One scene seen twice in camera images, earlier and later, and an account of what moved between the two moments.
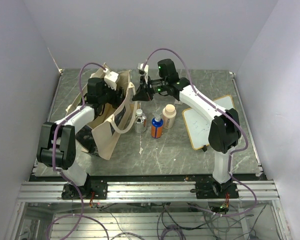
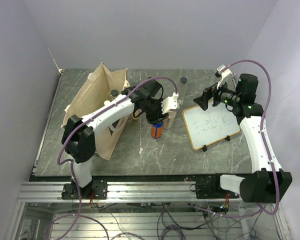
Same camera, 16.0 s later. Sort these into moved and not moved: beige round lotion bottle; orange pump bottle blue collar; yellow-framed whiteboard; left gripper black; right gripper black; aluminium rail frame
Moved: right gripper black; left gripper black
Not moved: orange pump bottle blue collar; aluminium rail frame; yellow-framed whiteboard; beige round lotion bottle
